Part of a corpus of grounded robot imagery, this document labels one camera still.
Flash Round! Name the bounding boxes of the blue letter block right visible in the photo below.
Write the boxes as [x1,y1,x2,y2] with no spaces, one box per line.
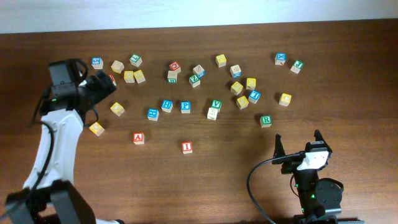
[248,90,261,104]

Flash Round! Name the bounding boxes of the green letter V block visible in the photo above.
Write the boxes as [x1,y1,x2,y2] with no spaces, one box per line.
[211,100,222,112]

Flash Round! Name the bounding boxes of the wooden block blue side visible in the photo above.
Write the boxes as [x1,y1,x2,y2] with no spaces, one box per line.
[193,65,205,78]

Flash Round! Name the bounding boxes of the yellow block centre right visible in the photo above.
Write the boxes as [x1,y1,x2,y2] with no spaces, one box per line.
[231,82,243,95]

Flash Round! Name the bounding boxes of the yellow block lower right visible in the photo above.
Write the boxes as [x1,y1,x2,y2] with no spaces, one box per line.
[236,96,249,110]

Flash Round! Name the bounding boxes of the blue letter P block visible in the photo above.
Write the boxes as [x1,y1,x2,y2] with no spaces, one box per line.
[180,101,191,114]

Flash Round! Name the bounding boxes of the red letter I block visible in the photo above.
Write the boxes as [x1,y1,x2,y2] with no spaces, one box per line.
[182,142,193,154]

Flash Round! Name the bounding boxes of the yellow block left pair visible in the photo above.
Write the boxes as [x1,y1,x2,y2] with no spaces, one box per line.
[124,70,135,83]

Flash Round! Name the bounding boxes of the yellow block lower left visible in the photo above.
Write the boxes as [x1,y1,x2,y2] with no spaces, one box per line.
[89,122,105,136]

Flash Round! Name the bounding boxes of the green letter L block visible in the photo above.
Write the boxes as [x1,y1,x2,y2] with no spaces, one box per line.
[129,54,142,67]

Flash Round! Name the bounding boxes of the yellow letter C block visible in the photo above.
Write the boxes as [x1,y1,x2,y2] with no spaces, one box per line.
[279,93,292,106]

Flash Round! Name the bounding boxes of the blue block lower centre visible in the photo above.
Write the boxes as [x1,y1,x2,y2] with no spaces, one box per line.
[147,108,159,121]

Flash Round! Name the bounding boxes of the wooden block blue base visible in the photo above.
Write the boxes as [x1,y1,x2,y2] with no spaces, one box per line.
[230,65,242,78]

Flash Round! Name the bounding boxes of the green letter J block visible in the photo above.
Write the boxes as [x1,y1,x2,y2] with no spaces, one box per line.
[290,60,304,74]

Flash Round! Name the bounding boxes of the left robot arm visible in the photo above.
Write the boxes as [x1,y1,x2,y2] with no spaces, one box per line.
[1,58,116,224]

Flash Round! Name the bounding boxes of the blue letter H block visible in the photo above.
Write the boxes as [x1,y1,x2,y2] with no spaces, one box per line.
[161,100,173,113]

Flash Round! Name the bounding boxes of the blue letter X block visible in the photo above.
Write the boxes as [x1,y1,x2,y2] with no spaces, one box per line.
[274,52,287,65]

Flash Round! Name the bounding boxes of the wooden block green side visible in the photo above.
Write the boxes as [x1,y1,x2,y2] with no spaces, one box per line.
[167,70,178,83]

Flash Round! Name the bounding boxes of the green letter Z block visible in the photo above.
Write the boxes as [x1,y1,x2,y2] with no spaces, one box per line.
[189,75,200,88]

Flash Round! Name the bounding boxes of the yellow block top centre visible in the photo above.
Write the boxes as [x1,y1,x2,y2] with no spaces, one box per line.
[216,54,227,67]

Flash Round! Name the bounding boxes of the red letter G block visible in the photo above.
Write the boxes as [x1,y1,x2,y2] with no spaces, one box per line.
[169,61,181,73]

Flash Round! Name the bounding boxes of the blue block far left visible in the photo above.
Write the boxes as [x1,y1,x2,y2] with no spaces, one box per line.
[91,57,104,70]

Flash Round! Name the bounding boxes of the yellow block upper right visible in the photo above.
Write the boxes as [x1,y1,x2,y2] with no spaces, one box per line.
[246,78,256,90]

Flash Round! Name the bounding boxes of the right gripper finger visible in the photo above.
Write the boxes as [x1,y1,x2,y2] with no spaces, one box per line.
[272,134,285,164]
[314,129,325,142]

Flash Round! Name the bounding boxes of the yellow block pair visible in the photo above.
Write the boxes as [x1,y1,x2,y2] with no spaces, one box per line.
[124,70,135,83]
[133,70,146,83]

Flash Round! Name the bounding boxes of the plain wooden block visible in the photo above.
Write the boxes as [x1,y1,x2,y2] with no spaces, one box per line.
[111,60,124,73]

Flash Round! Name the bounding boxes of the green letter R block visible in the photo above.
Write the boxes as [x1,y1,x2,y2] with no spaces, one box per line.
[260,115,272,128]

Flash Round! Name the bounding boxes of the red letter A block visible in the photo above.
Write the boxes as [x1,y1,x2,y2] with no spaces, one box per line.
[132,133,145,145]

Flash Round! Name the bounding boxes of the yellow block right pair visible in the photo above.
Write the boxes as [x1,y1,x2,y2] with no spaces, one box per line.
[133,70,146,83]

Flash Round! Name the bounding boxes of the red letter Y block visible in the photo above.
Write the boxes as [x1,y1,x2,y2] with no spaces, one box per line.
[108,75,117,86]

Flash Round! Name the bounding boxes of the white wooden block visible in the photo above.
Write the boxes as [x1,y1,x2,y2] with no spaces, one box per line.
[206,108,218,120]

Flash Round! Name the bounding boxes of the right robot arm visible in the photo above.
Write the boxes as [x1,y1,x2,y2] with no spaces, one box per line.
[272,130,344,223]

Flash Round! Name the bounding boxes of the yellow block mid left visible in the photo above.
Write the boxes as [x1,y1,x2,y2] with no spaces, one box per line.
[110,102,125,116]

